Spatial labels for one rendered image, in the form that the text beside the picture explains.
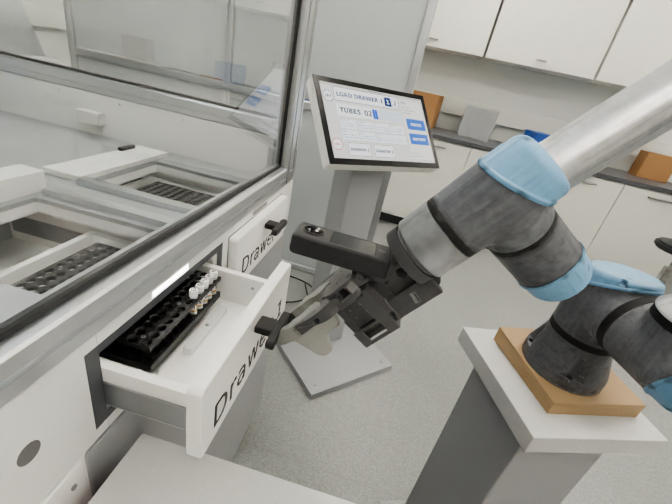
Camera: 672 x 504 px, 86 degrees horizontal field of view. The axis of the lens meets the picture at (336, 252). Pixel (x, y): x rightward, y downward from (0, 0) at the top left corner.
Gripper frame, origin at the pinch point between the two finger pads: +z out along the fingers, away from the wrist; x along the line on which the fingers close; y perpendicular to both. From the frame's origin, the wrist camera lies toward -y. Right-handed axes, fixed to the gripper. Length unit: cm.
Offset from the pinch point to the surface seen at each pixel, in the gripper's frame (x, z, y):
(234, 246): 17.0, 9.1, -12.5
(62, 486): -19.5, 20.0, -6.3
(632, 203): 284, -102, 179
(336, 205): 99, 19, 2
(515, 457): 14, -4, 53
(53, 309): -15.5, 4.3, -19.0
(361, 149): 87, -5, -8
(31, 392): -20.0, 7.8, -14.8
